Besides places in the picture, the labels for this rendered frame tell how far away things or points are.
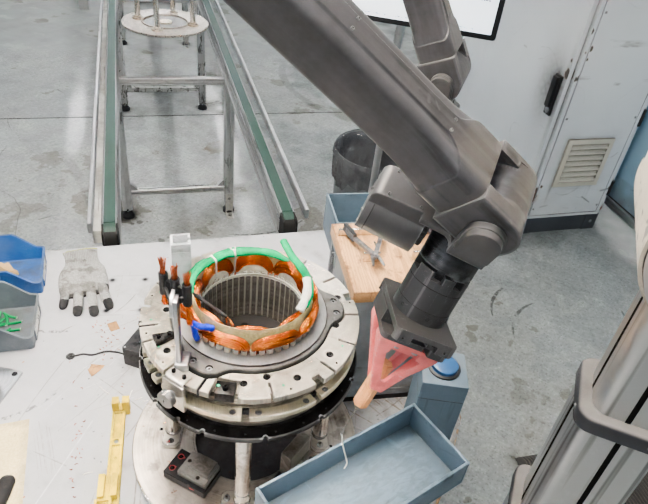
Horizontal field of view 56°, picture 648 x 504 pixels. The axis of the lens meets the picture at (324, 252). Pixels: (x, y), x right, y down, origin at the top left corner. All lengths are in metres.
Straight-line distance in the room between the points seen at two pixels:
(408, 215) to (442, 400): 0.47
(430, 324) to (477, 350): 1.94
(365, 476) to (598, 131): 2.56
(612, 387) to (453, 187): 0.37
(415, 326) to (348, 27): 0.28
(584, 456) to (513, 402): 1.58
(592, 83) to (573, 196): 0.62
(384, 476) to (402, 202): 0.41
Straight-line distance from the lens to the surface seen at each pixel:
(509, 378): 2.48
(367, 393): 0.66
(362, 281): 1.03
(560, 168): 3.14
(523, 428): 2.34
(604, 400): 0.78
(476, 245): 0.51
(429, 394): 0.95
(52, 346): 1.34
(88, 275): 1.46
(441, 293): 0.58
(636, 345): 0.73
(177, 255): 0.90
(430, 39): 0.92
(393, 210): 0.55
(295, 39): 0.45
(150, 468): 1.10
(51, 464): 1.16
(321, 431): 1.10
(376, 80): 0.45
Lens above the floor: 1.71
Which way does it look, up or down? 37 degrees down
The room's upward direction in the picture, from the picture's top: 7 degrees clockwise
